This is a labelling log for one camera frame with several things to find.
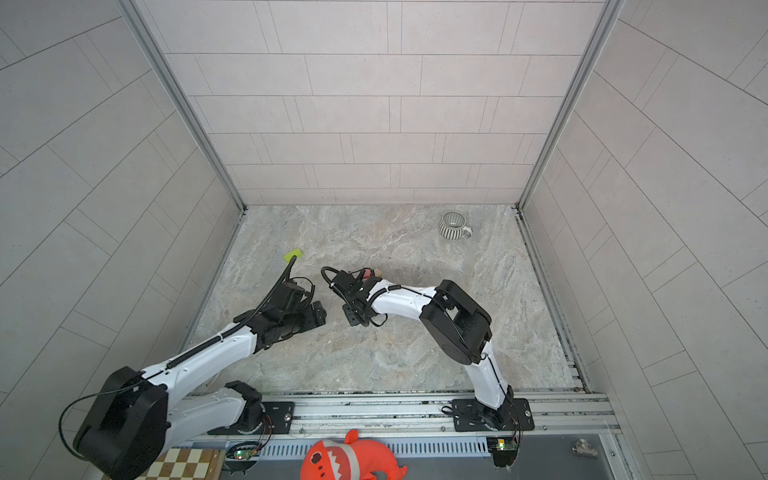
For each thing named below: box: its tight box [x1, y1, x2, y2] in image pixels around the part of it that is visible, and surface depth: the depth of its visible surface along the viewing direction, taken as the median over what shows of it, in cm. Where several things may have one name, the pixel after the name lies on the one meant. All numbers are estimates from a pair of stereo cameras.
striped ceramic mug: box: [438, 211, 473, 240], surface depth 104 cm
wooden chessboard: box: [135, 448, 225, 480], surface depth 64 cm
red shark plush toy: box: [301, 429, 408, 480], surface depth 62 cm
